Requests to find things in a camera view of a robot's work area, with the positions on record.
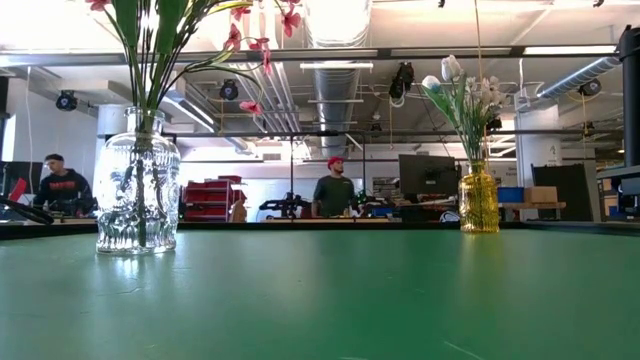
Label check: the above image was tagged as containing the person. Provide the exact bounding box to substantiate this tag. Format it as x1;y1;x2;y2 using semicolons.
311;155;357;219
33;153;95;217

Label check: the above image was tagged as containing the pink blossom spray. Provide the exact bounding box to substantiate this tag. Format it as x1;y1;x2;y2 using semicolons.
132;22;274;241
84;0;304;241

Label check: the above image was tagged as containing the green table mat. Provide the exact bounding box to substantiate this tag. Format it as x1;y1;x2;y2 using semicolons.
0;227;640;360

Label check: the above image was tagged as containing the black metal frame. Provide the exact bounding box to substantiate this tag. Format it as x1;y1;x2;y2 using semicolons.
97;128;624;219

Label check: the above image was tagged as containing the blue bin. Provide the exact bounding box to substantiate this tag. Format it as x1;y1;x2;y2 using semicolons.
497;186;525;204

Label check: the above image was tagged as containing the clear ribbed glass vase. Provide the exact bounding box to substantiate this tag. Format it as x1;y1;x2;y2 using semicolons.
94;106;182;256

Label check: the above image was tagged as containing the black pole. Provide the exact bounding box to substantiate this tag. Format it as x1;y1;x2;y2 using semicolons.
618;24;640;169

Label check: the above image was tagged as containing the black table border frame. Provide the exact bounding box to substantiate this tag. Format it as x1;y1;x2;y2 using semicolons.
0;219;640;240

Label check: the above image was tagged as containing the black monitor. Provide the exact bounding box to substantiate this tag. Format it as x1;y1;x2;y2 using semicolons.
398;153;459;197
0;160;44;196

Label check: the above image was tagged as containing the overhead beam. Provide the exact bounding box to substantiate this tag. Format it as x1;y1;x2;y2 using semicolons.
0;46;621;65

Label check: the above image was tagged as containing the wooden bench top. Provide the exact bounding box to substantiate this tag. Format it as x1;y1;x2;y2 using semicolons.
497;201;567;211

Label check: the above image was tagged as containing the black panel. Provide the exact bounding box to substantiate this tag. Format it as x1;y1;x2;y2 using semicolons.
531;163;597;222

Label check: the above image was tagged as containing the white tulip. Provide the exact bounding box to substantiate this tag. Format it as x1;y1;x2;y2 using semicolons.
421;73;481;166
439;53;481;166

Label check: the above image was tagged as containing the red flat object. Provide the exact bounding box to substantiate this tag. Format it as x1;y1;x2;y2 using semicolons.
9;171;32;202

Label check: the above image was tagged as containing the amber glass vase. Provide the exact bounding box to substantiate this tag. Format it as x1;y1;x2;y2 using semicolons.
457;159;501;235

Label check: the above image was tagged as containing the black hanging camera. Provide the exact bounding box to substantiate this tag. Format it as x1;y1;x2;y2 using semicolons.
55;89;79;112
578;78;603;98
388;62;416;100
219;78;240;101

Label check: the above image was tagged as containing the cardboard box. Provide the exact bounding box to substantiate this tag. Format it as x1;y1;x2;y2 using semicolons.
523;186;559;204

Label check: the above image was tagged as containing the red shelving unit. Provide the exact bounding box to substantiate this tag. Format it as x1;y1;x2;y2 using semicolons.
180;174;247;223

